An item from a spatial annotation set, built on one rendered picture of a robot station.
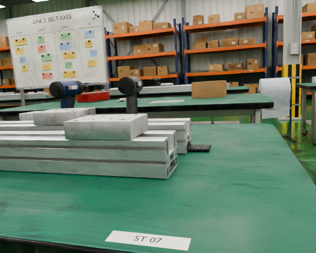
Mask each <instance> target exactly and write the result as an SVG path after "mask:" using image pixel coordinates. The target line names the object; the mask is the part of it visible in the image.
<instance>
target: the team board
mask: <svg viewBox="0 0 316 253"><path fill-rule="evenodd" d="M6 23H7V30H8V37H9V43H10V50H11V57H12V64H13V71H14V78H15V84H16V90H20V95H21V102H22V106H26V102H25V95H24V89H40V88H49V87H50V84H51V83H52V82H56V81H80V82H81V83H83V84H85V85H86V86H90V85H104V86H105V91H109V76H108V65H107V53H106V42H105V31H104V20H103V8H102V6H100V5H98V6H94V7H87V8H80V9H73V10H67V11H60V12H53V13H46V14H40V15H33V16H26V17H19V18H13V19H6Z"/></svg>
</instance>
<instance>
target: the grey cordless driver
mask: <svg viewBox="0 0 316 253"><path fill-rule="evenodd" d="M117 87H118V90H119V91H120V92H121V93H122V94H126V95H127V98H126V113H127V114H138V110H137V95H138V94H139V91H141V90H142V88H143V81H142V79H140V78H138V77H123V78H121V79H120V80H119V82H118V84H117Z"/></svg>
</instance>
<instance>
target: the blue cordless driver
mask: <svg viewBox="0 0 316 253"><path fill-rule="evenodd" d="M86 88H88V86H86V85H85V84H83V83H81V82H80V81H56V82H52V83H51V84H50V87H49V91H50V94H51V95H52V96H53V97H62V99H61V108H74V104H75V96H76V95H80V94H81V93H82V92H83V91H85V90H86Z"/></svg>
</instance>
